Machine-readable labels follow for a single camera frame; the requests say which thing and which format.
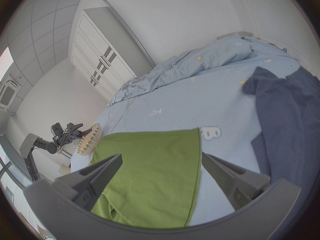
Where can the green shorts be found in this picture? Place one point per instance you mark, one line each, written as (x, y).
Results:
(155, 164)

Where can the ceiling light panel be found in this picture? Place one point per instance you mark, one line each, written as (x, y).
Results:
(6, 61)

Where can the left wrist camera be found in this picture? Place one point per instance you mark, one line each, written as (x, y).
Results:
(57, 128)

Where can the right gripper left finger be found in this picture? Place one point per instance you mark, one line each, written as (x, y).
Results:
(97, 179)

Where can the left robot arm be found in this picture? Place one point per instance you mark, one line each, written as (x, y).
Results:
(48, 146)

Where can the ceiling air conditioner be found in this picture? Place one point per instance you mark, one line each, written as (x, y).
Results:
(8, 94)

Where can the white wardrobe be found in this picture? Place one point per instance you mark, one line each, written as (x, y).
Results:
(92, 49)

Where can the bed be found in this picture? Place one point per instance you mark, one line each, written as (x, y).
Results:
(175, 104)

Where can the round woven basket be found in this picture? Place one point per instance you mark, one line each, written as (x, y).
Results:
(91, 141)

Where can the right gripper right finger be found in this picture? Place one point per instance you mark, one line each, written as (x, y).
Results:
(232, 185)

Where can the dark blue garment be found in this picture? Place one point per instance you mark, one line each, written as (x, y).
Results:
(287, 114)

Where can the window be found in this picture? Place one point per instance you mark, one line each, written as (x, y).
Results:
(10, 184)

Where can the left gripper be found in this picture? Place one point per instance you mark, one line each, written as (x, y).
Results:
(70, 132)

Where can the pale blue quilt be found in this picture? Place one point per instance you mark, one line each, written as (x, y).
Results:
(187, 61)

